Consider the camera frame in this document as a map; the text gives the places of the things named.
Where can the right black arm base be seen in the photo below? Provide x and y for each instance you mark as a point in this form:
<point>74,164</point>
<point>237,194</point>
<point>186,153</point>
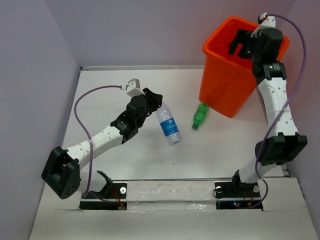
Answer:
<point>229,197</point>

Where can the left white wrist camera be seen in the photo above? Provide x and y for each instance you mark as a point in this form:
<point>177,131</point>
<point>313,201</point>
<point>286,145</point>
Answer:
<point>132,88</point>

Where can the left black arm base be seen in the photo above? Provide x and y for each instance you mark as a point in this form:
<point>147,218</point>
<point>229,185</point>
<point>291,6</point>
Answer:
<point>112,198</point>

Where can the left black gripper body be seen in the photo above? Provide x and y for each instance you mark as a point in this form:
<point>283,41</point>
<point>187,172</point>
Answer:
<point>138,123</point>

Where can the blue label water bottle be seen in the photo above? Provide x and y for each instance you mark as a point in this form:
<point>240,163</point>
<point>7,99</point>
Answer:
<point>168,125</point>

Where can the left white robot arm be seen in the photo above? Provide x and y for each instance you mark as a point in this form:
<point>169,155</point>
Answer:
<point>62,171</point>

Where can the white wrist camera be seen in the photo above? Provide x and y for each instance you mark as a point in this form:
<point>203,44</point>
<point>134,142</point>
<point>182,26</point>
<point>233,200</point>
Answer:
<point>264,21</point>
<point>132,88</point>

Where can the orange plastic bin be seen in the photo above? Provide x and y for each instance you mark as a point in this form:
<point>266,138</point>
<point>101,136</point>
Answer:
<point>227,80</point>

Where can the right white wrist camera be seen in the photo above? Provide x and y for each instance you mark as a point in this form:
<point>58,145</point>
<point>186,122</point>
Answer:
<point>264,21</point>

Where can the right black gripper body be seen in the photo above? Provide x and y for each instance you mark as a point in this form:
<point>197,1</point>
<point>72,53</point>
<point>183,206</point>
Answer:
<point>253,42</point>

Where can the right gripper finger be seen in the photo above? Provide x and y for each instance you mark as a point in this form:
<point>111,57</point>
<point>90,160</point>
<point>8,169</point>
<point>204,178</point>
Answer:
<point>240,38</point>
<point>244,50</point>

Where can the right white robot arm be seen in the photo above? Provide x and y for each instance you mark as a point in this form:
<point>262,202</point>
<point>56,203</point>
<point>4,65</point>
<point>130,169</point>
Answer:
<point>282,142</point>

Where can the white foam block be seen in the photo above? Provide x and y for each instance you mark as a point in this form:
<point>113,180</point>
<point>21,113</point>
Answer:
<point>170,191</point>

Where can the green plastic bottle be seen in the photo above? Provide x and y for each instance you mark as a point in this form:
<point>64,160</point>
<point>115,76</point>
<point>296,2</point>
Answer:
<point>200,115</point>

